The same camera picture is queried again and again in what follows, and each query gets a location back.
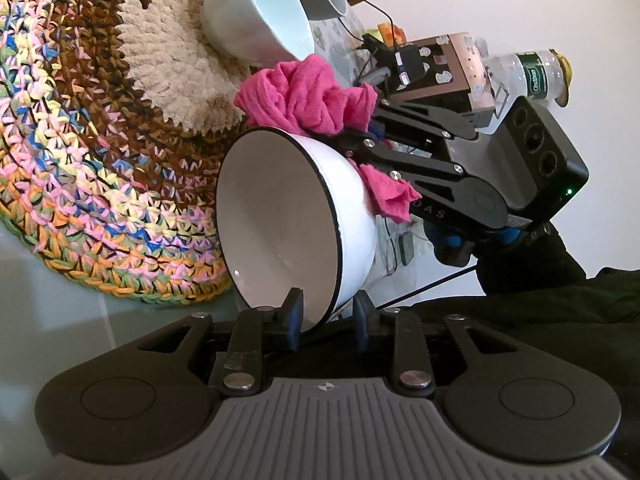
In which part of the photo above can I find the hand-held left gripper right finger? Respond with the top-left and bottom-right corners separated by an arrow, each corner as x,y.
354,291 -> 508,397

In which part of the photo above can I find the white bowl with black rim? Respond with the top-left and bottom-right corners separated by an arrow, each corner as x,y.
216,129 -> 378,326

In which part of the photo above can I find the person's black jacket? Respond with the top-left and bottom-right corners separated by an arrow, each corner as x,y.
385,266 -> 640,411

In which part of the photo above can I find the light blue bowl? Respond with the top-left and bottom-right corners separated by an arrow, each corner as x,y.
202,0 -> 314,68

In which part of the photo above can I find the clear water bottle green label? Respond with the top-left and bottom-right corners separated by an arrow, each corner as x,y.
482,49 -> 563,106

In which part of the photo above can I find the colourful crocheted round mat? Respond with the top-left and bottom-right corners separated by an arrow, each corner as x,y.
0,0 -> 266,306

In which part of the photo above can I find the pink cloth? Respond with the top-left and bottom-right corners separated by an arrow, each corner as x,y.
234,54 -> 423,223

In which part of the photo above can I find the black plug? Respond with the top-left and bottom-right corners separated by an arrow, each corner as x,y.
362,34 -> 396,57

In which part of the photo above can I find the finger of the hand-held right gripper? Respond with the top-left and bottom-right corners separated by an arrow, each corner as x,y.
342,129 -> 473,197
371,99 -> 478,156

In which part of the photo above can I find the rose gold water dispenser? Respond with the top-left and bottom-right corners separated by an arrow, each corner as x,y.
390,32 -> 512,127

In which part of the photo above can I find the person's right forearm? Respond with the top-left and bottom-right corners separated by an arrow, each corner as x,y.
472,224 -> 601,311

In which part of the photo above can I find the person's right hand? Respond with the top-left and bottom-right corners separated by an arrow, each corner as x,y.
424,221 -> 532,267

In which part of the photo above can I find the black adapter block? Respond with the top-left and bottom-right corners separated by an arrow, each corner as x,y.
394,45 -> 427,87

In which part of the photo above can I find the thin black cable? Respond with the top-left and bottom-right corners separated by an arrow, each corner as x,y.
337,0 -> 401,53

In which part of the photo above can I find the yellow object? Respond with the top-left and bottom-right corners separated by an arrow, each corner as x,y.
550,49 -> 575,107

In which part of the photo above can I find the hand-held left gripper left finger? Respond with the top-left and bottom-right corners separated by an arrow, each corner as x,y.
131,287 -> 306,397

